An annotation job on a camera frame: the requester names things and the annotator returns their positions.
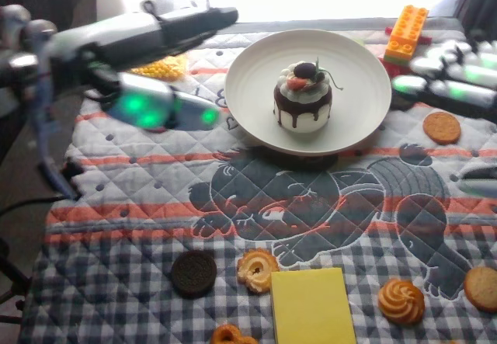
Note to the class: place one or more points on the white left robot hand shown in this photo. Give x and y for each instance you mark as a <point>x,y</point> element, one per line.
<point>450,84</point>

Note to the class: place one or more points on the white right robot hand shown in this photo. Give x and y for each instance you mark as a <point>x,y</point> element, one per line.
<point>116,37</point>

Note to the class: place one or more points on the toy chocolate cream cake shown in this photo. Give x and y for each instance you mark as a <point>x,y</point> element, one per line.
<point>303,107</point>

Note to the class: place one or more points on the white round plate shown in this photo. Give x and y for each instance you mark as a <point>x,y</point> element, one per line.
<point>349,99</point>

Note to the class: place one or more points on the round tan biscuit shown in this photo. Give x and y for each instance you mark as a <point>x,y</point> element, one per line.
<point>483,289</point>
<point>441,127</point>

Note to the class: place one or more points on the yellow toy corn slab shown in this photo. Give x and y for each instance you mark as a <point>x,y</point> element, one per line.
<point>163,67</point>

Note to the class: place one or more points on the orange toy brick car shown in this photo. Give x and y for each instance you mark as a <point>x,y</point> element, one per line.
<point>407,35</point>

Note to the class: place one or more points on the grey quilt with bear print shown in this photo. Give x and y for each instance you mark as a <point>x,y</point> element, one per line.
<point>155,204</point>

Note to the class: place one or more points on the swirled butter cookie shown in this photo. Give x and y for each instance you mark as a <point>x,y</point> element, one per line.
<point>401,301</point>

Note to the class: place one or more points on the dark chocolate sandwich cookie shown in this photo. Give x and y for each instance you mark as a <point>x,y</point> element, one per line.
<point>194,274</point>

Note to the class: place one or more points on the black stand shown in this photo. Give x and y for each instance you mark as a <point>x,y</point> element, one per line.
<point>11,278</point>

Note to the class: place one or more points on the yellow foam cube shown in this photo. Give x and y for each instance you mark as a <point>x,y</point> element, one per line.
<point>312,309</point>

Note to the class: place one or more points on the pretzel-shaped butter cookie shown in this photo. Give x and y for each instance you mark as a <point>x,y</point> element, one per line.
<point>227,335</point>

